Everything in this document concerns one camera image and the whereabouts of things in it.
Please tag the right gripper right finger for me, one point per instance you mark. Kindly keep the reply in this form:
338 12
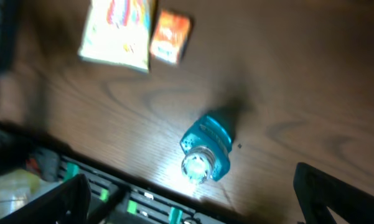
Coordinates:
318 193

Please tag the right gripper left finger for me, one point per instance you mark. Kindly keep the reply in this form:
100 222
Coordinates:
67 203

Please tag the teal Listerine mouthwash bottle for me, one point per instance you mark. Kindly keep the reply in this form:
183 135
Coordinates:
206 146

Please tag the yellow snack bag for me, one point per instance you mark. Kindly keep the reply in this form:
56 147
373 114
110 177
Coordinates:
118 32

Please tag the small orange snack packet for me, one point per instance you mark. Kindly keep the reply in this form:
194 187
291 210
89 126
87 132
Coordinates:
170 36

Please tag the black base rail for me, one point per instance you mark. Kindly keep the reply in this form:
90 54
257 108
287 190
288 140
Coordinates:
142 200

